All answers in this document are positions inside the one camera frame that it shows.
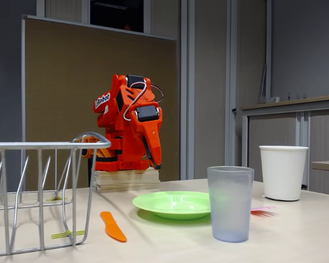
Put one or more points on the orange-red gripper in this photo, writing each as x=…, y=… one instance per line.
x=151, y=129

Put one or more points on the green plastic plate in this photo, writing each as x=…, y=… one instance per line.
x=170, y=202

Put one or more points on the orange plastic knife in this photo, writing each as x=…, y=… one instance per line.
x=113, y=228

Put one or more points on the translucent plastic tumbler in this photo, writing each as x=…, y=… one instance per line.
x=230, y=208

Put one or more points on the pink plastic fork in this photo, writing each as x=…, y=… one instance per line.
x=260, y=209

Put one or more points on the orange-red robot arm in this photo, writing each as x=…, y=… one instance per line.
x=115, y=131

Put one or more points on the plywood base block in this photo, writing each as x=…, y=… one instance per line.
x=126, y=180

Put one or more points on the orange table clamp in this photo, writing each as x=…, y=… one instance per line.
x=104, y=153

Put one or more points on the yellow black tape marker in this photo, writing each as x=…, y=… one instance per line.
x=60, y=235
x=54, y=199

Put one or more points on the brown partition board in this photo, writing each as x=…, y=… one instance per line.
x=57, y=82

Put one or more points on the leaning grey strip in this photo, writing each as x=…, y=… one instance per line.
x=264, y=82

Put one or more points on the small white container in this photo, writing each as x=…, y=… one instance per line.
x=274, y=99

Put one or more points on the white paper cup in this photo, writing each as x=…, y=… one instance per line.
x=282, y=175

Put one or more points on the dark glass window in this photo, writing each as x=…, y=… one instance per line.
x=112, y=13

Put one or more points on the grey shutter cabinet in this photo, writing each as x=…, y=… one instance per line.
x=323, y=131

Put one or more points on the grey side desk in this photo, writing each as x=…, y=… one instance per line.
x=326, y=165

